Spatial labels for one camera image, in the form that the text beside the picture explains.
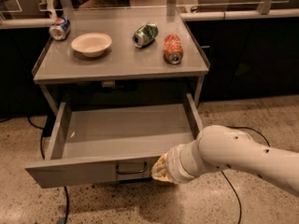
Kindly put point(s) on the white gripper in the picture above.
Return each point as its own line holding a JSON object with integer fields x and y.
{"x": 175, "y": 166}

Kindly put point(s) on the blue pepsi can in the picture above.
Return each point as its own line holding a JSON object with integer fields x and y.
{"x": 60, "y": 29}

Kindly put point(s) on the grey top drawer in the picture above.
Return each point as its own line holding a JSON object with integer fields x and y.
{"x": 113, "y": 144}

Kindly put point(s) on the grey metal drawer cabinet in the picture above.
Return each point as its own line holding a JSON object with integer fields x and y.
{"x": 124, "y": 75}

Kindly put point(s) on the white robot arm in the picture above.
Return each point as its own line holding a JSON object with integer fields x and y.
{"x": 217, "y": 148}

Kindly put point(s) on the orange soda can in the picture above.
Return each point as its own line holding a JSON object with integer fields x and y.
{"x": 173, "y": 51}

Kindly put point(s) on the white counter rail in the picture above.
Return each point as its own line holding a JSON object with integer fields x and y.
{"x": 240, "y": 15}

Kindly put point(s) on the white paper bowl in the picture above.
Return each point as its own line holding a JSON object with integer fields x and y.
{"x": 92, "y": 44}

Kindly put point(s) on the green soda can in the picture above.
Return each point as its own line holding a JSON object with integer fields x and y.
{"x": 145, "y": 34}

